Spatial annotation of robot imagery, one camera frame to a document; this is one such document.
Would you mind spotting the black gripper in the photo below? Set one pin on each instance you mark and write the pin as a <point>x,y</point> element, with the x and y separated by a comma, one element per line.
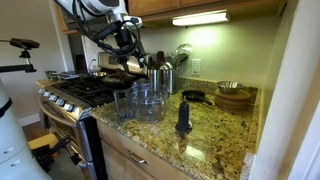
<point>123,37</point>

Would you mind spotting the dark food processor blade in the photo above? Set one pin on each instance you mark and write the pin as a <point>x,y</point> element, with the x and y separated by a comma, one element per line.
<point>183,115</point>

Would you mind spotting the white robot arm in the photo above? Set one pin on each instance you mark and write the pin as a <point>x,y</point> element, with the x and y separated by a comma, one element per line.
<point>96,6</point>

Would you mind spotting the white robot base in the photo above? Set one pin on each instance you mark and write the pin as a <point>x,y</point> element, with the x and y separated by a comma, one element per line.
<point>13,143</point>

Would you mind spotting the clear food processor bowl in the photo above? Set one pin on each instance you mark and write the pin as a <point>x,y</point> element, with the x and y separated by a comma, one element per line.
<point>146,106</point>

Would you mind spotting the slotted steel utensil holder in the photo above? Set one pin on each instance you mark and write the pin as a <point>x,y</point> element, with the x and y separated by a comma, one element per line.
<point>155,78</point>

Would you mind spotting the wooden spatula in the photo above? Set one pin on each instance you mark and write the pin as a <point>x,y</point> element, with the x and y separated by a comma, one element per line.
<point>160,58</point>

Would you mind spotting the small steel pan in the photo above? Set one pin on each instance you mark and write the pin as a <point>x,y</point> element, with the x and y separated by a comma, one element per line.
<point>96,74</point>

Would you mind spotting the perforated steel utensil holder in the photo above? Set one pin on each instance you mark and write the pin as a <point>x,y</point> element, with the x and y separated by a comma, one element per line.
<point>170,81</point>

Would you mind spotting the stainless gas stove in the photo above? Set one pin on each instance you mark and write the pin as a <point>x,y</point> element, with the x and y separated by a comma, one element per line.
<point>83,91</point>

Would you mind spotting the wooden upper cabinet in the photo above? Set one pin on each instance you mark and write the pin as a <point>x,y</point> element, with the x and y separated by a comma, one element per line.
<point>153,5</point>

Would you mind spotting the wooden cabinet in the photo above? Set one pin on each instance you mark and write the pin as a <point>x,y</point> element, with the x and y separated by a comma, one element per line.
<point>116,163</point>
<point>153,5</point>

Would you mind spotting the small black skillet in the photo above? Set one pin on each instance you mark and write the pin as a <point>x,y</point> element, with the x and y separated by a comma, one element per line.
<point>193,96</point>

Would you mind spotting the range hood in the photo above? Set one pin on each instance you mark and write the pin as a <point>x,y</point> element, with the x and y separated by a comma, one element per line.
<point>71,23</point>

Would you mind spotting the under cabinet light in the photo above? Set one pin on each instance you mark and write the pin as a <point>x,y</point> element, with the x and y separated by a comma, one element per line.
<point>201,17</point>

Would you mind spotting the small steel bowl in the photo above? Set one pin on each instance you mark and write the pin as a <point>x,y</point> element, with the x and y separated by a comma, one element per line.
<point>230,87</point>

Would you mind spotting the wooden lower cabinet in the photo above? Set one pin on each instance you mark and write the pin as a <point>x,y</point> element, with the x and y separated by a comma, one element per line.
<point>116,163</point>

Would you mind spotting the yellow box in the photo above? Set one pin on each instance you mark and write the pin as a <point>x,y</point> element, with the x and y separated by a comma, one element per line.
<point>41,140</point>

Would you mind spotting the black floor tool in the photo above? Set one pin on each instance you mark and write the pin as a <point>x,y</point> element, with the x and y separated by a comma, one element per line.
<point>50,151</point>

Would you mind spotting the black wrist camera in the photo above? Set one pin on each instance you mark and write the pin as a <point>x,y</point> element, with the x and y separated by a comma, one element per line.
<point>108,30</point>

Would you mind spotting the white wall outlet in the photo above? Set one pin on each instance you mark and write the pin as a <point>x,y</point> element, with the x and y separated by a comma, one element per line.
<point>195,66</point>

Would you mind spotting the black camera on tripod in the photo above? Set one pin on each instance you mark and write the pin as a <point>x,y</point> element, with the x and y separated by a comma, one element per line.
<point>25,43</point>

